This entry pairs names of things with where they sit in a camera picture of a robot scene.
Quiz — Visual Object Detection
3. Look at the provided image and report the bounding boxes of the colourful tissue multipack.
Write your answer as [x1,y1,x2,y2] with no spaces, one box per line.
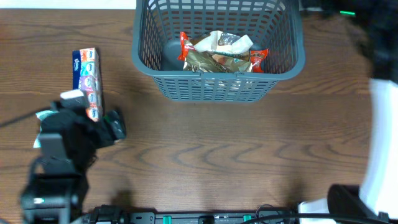
[72,48,103,121]

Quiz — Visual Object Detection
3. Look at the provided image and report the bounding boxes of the gold foil bag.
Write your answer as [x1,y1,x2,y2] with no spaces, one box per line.
[183,51,253,73]

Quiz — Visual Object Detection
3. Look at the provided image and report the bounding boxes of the beige snack pouch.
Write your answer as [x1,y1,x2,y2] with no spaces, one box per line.
[191,30,253,54]

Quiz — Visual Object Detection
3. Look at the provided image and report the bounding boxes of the red spaghetti packet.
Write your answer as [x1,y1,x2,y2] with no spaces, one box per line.
[178,32,268,73]

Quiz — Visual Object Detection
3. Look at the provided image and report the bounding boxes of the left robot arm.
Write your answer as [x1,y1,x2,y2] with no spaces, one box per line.
[20,90,126,223]

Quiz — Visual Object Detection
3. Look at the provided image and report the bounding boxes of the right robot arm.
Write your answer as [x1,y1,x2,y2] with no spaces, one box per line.
[298,0,397,223]

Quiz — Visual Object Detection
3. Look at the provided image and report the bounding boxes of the white green tissue packet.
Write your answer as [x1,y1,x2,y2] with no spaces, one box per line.
[33,110,58,148]

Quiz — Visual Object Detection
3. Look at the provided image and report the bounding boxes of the grey plastic basket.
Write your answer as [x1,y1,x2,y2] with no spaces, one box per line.
[132,0,305,102]

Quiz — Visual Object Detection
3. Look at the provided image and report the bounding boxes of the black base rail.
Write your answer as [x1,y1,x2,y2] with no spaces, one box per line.
[81,205,293,224]

